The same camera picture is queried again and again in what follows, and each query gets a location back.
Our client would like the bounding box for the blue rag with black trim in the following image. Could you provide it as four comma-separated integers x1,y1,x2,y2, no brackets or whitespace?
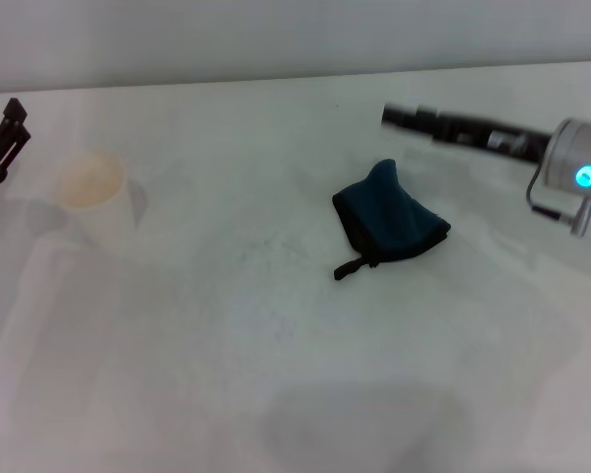
330,158,452,283

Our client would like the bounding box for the white paper cup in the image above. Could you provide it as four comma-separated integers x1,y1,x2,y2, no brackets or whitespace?
53,150,138,258

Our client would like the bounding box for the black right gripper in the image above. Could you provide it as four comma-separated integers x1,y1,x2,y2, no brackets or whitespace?
380,101,557,167

